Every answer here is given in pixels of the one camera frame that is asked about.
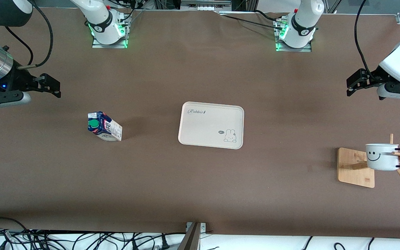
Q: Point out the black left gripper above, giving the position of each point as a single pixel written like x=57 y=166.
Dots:
x=373 y=77

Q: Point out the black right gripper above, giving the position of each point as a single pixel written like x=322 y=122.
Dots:
x=16 y=80

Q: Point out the blue milk carton green cap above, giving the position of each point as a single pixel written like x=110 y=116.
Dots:
x=108 y=128

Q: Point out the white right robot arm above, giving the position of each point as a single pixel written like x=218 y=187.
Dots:
x=101 y=15

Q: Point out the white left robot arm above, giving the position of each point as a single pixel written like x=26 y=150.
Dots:
x=304 y=21

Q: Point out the beige rabbit print tray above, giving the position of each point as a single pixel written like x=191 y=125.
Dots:
x=207 y=128

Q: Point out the wooden mug stand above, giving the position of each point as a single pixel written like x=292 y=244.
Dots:
x=352 y=173

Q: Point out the brown table cover sheet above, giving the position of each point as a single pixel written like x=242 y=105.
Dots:
x=200 y=191

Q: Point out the aluminium profile beam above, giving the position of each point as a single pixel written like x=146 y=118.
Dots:
x=191 y=239

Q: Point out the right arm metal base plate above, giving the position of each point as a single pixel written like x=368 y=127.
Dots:
x=97 y=45

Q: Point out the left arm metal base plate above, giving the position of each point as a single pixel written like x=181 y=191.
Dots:
x=293 y=50

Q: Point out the grey metal rail bracket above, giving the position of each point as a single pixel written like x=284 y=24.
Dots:
x=205 y=4

